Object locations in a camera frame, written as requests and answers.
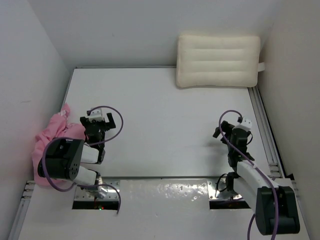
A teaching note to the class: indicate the metal base plate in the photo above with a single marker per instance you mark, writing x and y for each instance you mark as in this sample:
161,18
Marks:
101,193
217,192

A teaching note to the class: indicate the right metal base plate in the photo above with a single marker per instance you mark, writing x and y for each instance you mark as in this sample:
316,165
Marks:
217,192

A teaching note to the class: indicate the right aluminium frame rail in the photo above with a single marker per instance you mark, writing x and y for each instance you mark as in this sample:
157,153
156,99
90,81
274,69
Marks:
264,147

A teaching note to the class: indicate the white front cover board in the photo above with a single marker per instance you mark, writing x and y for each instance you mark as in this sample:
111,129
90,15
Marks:
164,209

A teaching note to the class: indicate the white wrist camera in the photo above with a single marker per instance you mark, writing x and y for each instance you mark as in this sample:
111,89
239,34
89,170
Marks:
244,124
95,115

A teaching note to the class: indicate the pink floral pillowcase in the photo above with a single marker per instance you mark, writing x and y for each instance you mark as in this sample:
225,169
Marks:
58,126

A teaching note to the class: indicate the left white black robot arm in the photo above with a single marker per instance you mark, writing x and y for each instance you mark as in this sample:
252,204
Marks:
63,146

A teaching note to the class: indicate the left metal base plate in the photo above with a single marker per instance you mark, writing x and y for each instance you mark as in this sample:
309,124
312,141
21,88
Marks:
101,193

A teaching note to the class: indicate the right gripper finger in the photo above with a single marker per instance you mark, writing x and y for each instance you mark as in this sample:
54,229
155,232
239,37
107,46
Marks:
216,133
226,127

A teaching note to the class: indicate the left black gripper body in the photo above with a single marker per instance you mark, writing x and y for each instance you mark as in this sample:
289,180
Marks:
102,126

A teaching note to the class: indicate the left aluminium frame rail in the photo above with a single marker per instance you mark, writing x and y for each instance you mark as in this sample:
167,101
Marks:
22,210

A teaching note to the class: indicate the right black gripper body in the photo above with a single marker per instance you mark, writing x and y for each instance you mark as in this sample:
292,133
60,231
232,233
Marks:
229,151

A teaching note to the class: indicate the cream quilted pillow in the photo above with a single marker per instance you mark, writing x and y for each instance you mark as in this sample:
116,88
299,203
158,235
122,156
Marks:
218,61

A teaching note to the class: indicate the aluminium frame rail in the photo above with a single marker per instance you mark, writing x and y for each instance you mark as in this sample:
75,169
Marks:
264,147
22,210

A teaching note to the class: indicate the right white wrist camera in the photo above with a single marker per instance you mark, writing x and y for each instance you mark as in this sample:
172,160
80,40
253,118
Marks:
244,124

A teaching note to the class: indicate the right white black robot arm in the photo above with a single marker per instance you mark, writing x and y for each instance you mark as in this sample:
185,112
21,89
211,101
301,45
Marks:
274,206

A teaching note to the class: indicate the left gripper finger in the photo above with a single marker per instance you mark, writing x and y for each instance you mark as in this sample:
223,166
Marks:
85,122
110,123

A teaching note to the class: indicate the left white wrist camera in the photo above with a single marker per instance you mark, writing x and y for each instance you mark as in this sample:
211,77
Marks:
95,115

